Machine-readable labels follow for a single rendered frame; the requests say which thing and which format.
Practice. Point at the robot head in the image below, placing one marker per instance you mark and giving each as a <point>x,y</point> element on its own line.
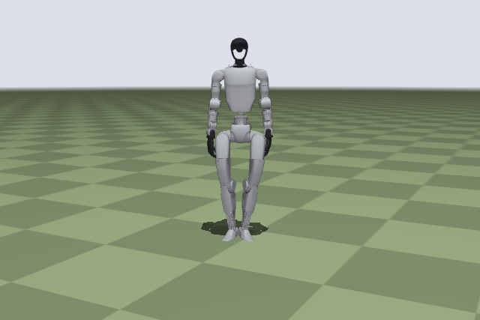
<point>239,44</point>

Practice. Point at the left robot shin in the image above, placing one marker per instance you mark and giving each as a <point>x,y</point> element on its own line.
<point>248,205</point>

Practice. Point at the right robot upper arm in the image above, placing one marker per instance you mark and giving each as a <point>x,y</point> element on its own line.
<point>217,77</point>

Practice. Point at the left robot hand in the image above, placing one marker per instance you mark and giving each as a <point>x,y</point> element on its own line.
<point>268,137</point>

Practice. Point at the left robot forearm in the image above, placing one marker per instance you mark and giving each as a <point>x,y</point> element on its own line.
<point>267,119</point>

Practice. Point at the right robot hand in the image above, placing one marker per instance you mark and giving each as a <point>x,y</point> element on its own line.
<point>210,143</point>

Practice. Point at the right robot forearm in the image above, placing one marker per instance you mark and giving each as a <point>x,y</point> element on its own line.
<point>212,120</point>

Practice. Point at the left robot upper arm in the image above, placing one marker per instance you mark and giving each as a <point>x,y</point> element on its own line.
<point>262,75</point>

